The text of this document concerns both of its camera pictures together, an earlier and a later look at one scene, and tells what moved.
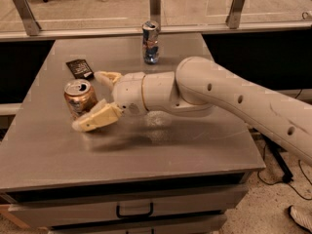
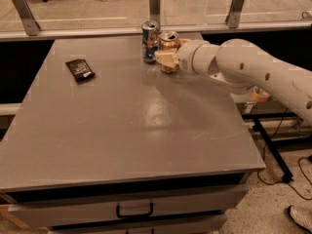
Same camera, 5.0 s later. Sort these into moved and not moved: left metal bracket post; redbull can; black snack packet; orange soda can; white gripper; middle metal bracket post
Moved: orange soda can; white gripper
Not moved: left metal bracket post; black snack packet; redbull can; middle metal bracket post
